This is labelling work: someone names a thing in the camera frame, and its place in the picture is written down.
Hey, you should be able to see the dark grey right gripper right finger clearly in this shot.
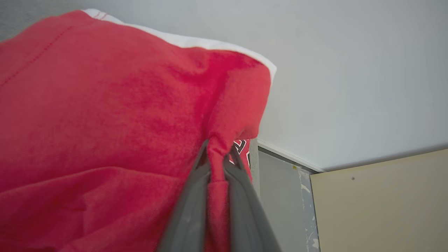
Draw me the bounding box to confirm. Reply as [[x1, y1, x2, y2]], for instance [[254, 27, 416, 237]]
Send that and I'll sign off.
[[223, 146, 282, 252]]

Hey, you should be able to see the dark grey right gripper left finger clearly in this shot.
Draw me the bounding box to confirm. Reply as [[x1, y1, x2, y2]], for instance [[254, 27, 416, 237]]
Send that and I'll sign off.
[[156, 140, 212, 252]]

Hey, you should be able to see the red white-sleeved lettered T-shirt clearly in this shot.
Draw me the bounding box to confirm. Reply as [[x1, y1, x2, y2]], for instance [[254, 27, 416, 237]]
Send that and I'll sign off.
[[229, 139, 253, 182]]

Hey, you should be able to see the plain red garment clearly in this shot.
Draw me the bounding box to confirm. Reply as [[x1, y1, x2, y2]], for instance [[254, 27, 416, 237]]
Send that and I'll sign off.
[[0, 9, 278, 252]]

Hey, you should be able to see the beige flat board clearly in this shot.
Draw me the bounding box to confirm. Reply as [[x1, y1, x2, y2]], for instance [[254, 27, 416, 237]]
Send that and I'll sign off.
[[310, 149, 448, 252]]

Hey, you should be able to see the white wall baseboard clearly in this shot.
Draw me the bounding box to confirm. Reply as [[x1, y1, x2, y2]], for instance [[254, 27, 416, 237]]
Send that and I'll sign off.
[[257, 138, 327, 174]]

